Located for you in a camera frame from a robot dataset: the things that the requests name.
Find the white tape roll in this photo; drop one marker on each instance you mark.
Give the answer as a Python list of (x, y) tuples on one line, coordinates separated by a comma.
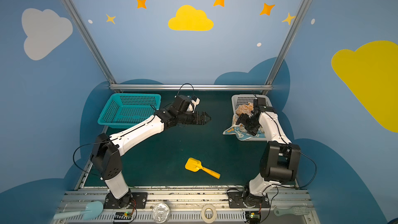
[(208, 213)]

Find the aluminium frame left post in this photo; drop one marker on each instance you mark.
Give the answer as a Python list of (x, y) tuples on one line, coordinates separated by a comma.
[(83, 30)]

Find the grey plastic basket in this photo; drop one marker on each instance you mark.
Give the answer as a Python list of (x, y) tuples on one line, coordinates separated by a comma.
[(240, 99)]

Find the grey-green brush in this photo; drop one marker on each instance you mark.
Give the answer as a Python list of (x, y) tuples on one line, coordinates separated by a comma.
[(295, 210)]

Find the clear round lid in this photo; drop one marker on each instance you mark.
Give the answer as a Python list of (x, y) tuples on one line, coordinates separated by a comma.
[(161, 213)]

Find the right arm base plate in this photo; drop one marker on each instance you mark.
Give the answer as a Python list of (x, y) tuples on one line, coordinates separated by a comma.
[(243, 199)]

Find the aluminium frame post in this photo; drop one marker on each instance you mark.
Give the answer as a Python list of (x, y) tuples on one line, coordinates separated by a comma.
[(294, 27), (83, 30)]

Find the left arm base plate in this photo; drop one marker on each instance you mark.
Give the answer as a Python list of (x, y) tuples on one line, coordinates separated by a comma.
[(131, 200)]

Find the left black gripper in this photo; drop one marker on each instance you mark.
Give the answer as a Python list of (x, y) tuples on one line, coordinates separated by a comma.
[(196, 118)]

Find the orange patterned towel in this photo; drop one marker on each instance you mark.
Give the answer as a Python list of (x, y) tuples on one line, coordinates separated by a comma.
[(245, 109)]

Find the teal plastic basket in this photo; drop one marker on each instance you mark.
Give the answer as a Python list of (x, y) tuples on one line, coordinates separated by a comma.
[(125, 110)]

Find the left circuit board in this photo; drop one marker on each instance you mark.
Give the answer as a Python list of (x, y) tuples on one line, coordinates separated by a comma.
[(122, 218)]

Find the yellow toy shovel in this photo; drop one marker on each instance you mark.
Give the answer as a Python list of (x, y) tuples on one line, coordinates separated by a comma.
[(195, 165)]

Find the right circuit board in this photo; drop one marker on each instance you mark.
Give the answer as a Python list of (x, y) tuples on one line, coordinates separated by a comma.
[(252, 217)]

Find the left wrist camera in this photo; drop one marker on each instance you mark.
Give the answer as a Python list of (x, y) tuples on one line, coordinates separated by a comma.
[(184, 103)]

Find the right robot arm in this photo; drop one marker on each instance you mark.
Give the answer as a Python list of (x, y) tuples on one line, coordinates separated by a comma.
[(280, 160)]

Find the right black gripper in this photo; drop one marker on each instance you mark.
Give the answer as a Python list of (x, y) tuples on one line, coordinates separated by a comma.
[(245, 124)]

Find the circuit board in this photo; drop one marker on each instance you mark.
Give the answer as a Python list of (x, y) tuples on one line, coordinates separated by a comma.
[(252, 217), (122, 218)]

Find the aluminium frame right post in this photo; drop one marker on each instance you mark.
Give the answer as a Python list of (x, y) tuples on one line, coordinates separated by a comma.
[(294, 27)]

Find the blue bunny towel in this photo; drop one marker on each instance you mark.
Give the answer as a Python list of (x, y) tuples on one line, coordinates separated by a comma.
[(242, 135)]

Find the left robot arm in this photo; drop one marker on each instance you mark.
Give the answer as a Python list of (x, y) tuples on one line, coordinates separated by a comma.
[(108, 150)]

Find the aluminium front rail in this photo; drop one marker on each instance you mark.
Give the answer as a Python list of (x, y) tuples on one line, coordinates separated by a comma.
[(186, 203)]

